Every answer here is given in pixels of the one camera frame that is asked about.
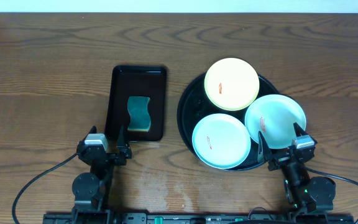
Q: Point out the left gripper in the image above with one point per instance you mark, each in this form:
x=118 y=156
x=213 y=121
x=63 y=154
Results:
x=110 y=156

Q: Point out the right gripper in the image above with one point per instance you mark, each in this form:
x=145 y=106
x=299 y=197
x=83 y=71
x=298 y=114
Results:
x=278 y=160

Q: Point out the light green plate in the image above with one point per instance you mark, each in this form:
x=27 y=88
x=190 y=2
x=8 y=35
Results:
x=274 y=116
x=221 y=141

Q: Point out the green yellow sponge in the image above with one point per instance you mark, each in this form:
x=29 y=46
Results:
x=137 y=107

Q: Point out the light green plate front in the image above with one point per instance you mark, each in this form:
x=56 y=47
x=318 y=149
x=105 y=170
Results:
x=221 y=141

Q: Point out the yellow plate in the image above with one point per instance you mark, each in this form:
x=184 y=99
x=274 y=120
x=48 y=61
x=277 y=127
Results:
x=231 y=84

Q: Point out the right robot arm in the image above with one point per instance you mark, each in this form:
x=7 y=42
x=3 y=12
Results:
x=313 y=197

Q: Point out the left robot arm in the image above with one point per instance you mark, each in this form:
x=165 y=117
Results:
x=91 y=189

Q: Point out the black rectangular tray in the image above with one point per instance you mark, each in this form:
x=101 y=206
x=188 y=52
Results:
x=136 y=80

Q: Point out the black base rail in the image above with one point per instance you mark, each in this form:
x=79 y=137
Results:
x=143 y=218

